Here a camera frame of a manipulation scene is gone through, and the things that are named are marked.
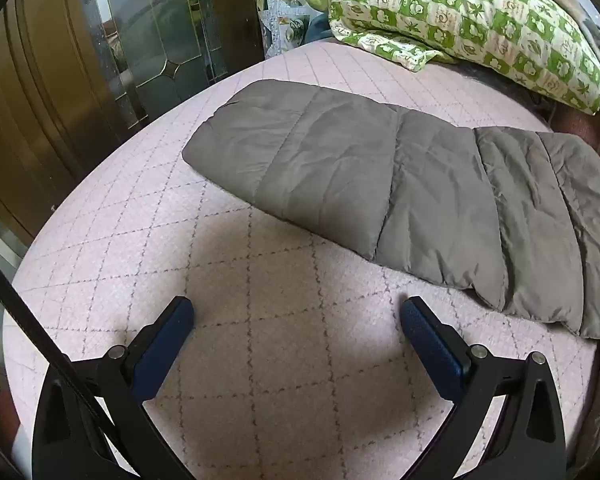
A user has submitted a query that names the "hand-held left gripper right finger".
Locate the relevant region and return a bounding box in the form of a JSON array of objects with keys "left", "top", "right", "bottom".
[{"left": 399, "top": 296, "right": 567, "bottom": 480}]

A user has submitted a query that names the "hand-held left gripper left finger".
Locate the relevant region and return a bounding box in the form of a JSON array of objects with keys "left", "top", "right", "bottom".
[{"left": 32, "top": 296, "right": 196, "bottom": 480}]

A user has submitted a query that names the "grey puffer jacket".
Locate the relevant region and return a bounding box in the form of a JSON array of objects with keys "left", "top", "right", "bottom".
[{"left": 181, "top": 79, "right": 600, "bottom": 346}]

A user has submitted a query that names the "pink quilted bed cover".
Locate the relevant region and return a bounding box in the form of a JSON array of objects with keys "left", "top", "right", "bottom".
[{"left": 2, "top": 40, "right": 600, "bottom": 480}]

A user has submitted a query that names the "wooden cabinet with glass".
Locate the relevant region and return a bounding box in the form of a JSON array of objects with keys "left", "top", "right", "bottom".
[{"left": 0, "top": 0, "right": 266, "bottom": 246}]

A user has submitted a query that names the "green checkered pillow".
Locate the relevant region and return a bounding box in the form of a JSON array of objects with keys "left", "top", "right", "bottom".
[{"left": 305, "top": 0, "right": 600, "bottom": 116}]

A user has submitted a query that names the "floral plastic sheet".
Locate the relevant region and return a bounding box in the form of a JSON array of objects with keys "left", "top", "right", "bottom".
[{"left": 250, "top": 0, "right": 331, "bottom": 58}]

